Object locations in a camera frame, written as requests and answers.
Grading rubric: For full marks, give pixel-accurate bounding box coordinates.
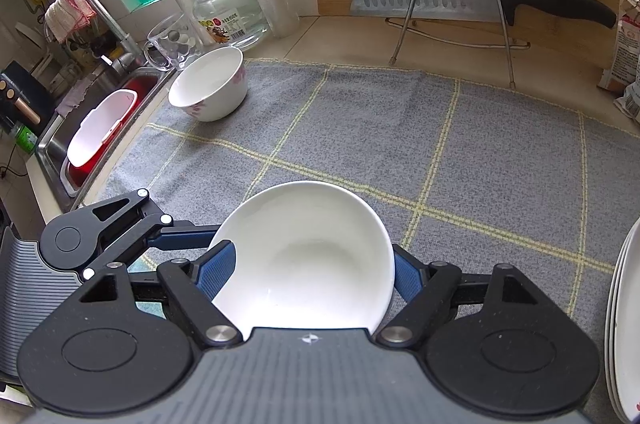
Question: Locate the steel sink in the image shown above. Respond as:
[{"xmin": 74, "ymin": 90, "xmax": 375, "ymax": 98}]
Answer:
[{"xmin": 35, "ymin": 64, "xmax": 176, "ymax": 212}]

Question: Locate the clear glass mug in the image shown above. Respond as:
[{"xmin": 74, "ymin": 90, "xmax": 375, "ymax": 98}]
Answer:
[{"xmin": 144, "ymin": 14, "xmax": 201, "ymax": 72}]

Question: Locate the metal faucet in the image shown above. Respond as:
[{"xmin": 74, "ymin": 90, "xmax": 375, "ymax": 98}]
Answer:
[{"xmin": 44, "ymin": 0, "xmax": 146, "ymax": 77}]

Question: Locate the pink cloth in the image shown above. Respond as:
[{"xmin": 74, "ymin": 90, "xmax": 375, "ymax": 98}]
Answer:
[{"xmin": 45, "ymin": 0, "xmax": 98, "ymax": 44}]

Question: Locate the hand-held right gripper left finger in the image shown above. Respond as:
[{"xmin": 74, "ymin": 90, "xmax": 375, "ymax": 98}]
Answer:
[{"xmin": 75, "ymin": 240, "xmax": 243, "ymax": 348}]

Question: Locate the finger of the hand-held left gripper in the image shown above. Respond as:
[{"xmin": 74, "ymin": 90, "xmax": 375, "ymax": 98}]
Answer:
[{"xmin": 77, "ymin": 189, "xmax": 223, "ymax": 281}]

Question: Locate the white floral bowl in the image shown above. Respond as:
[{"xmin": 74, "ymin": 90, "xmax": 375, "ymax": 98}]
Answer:
[
  {"xmin": 207, "ymin": 180, "xmax": 396, "ymax": 339},
  {"xmin": 168, "ymin": 47, "xmax": 249, "ymax": 123}
]

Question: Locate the grey checked dish mat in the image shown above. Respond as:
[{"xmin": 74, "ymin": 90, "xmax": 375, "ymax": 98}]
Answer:
[{"xmin": 95, "ymin": 58, "xmax": 640, "ymax": 320}]

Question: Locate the white drain basket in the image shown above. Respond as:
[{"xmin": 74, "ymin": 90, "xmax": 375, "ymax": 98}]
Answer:
[{"xmin": 66, "ymin": 88, "xmax": 138, "ymax": 166}]

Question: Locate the orange and white packet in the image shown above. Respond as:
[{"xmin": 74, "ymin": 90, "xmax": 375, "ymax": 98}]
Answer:
[{"xmin": 598, "ymin": 0, "xmax": 640, "ymax": 92}]

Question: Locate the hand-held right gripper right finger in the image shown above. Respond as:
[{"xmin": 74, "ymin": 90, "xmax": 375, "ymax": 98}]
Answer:
[{"xmin": 375, "ymin": 244, "xmax": 576, "ymax": 348}]

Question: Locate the glass jar with yellow lid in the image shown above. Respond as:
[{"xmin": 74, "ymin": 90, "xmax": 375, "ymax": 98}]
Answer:
[{"xmin": 189, "ymin": 0, "xmax": 271, "ymax": 50}]

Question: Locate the red basin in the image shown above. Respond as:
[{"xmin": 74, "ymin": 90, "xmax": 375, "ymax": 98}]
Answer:
[{"xmin": 65, "ymin": 74, "xmax": 163, "ymax": 192}]

